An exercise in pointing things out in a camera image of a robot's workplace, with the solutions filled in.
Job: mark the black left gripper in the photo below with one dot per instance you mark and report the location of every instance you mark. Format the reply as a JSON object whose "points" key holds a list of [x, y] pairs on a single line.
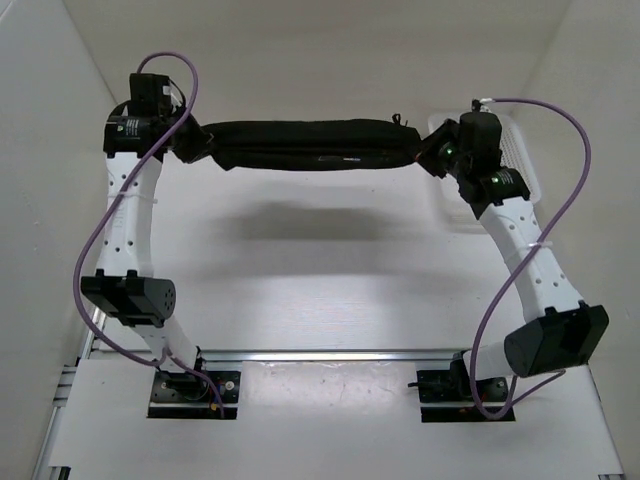
{"points": [[199, 146]]}

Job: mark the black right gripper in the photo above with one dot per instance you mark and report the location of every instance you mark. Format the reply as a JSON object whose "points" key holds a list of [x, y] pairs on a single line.
{"points": [[426, 151]]}

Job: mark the black shorts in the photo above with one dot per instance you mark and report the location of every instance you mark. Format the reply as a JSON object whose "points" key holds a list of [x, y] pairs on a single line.
{"points": [[307, 146]]}

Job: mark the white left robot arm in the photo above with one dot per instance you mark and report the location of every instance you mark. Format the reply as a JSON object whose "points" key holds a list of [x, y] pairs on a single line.
{"points": [[114, 270]]}

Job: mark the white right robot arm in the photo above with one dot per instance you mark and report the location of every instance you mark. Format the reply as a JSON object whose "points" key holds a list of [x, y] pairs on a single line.
{"points": [[560, 330]]}

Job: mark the white perforated plastic basket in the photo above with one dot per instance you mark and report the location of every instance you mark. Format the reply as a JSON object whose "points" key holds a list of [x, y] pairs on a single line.
{"points": [[515, 155]]}

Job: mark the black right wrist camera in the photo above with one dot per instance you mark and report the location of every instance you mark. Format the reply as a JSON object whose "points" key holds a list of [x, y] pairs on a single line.
{"points": [[479, 133]]}

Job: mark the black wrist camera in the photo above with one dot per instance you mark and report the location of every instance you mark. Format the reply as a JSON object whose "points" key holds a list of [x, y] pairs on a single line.
{"points": [[479, 133], [150, 95]]}

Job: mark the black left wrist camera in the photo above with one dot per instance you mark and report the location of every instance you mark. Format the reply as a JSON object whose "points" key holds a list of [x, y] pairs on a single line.
{"points": [[150, 95]]}

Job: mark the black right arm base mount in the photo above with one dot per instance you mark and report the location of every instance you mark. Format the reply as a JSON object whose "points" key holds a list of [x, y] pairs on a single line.
{"points": [[445, 397]]}

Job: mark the aluminium table edge rail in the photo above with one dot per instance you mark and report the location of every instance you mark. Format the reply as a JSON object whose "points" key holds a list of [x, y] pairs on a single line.
{"points": [[329, 355]]}

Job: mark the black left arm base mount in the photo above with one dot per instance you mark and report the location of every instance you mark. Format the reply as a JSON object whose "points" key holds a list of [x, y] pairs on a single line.
{"points": [[183, 396]]}

